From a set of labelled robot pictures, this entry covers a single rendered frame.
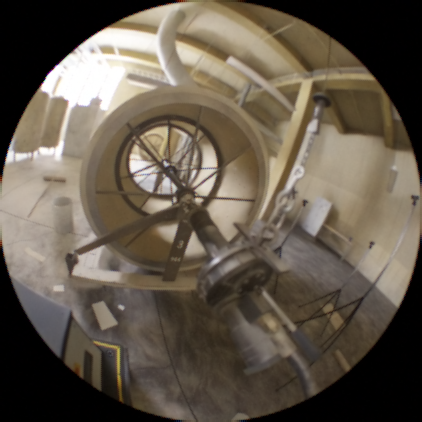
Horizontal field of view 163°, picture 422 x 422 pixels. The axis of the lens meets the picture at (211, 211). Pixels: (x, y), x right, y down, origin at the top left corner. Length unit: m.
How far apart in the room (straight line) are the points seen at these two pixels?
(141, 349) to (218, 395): 0.66
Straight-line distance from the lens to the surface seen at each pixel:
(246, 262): 0.42
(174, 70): 5.55
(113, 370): 0.94
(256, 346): 0.49
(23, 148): 5.94
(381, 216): 8.49
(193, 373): 1.31
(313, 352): 0.44
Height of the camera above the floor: 1.25
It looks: 18 degrees down
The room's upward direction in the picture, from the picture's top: 22 degrees clockwise
